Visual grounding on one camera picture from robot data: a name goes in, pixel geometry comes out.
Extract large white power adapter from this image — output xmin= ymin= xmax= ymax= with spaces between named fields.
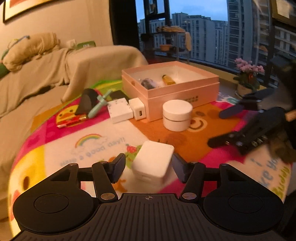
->
xmin=132 ymin=141 xmax=175 ymax=185

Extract white round cream jar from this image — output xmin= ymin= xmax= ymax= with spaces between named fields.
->
xmin=163 ymin=99 xmax=193 ymax=132

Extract teal plastic tool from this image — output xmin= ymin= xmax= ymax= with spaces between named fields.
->
xmin=87 ymin=89 xmax=113 ymax=118

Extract amber small bottle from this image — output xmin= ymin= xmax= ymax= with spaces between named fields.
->
xmin=162 ymin=75 xmax=176 ymax=86

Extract colourful cartoon play mat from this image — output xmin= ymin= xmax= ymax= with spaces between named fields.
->
xmin=7 ymin=78 xmax=293 ymax=237

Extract pink potted flowers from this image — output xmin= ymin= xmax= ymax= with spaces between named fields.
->
xmin=234 ymin=58 xmax=265 ymax=96

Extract red lighter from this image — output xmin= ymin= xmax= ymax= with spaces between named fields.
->
xmin=56 ymin=114 xmax=87 ymax=128

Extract white square box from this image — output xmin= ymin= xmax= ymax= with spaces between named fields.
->
xmin=107 ymin=98 xmax=133 ymax=123

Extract small white usb charger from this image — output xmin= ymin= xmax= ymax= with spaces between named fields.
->
xmin=128 ymin=98 xmax=147 ymax=121

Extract black curved plastic holder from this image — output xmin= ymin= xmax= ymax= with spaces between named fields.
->
xmin=75 ymin=88 xmax=98 ymax=115

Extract pink cardboard gift box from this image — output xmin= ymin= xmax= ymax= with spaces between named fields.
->
xmin=122 ymin=61 xmax=220 ymax=121

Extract beige covered sofa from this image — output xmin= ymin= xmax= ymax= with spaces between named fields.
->
xmin=1 ymin=45 xmax=147 ymax=199

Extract green digital clock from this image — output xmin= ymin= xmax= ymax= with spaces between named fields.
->
xmin=75 ymin=41 xmax=96 ymax=50

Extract black metal balcony shelf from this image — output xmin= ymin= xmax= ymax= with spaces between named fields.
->
xmin=138 ymin=1 xmax=191 ymax=62

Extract green plush pillow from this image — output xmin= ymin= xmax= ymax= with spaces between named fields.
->
xmin=0 ymin=49 xmax=10 ymax=78

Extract beige crumpled blanket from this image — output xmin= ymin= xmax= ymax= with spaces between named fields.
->
xmin=2 ymin=32 xmax=60 ymax=72

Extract white wall socket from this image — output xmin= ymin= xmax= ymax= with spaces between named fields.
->
xmin=66 ymin=39 xmax=76 ymax=48

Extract framed red wall picture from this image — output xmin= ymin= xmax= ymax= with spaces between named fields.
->
xmin=3 ymin=0 xmax=53 ymax=23

